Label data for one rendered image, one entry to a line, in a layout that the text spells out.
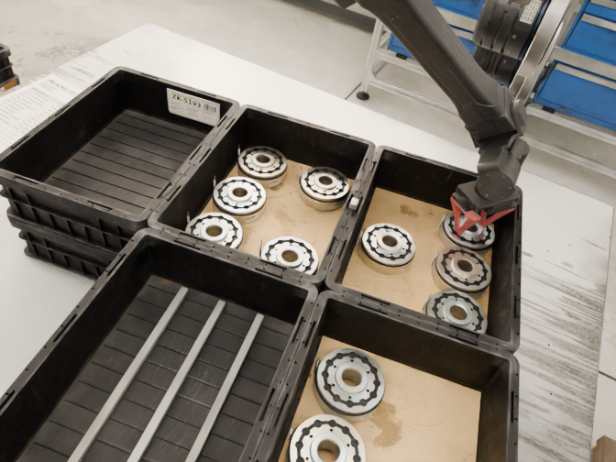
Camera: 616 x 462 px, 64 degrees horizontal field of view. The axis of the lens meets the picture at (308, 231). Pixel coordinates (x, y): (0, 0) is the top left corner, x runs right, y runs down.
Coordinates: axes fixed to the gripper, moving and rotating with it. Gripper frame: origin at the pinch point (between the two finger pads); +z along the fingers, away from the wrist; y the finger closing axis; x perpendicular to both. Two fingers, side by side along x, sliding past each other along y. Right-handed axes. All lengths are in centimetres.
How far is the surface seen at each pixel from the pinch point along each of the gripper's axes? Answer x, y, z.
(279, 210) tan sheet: 19.2, -32.6, 3.7
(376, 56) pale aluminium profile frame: 165, 92, 58
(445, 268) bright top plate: -6.5, -10.9, 1.2
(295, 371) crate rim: -18, -47, -6
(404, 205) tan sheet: 12.3, -6.5, 3.9
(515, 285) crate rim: -17.5, -7.5, -5.7
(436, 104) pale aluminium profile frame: 133, 116, 73
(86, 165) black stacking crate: 43, -65, 3
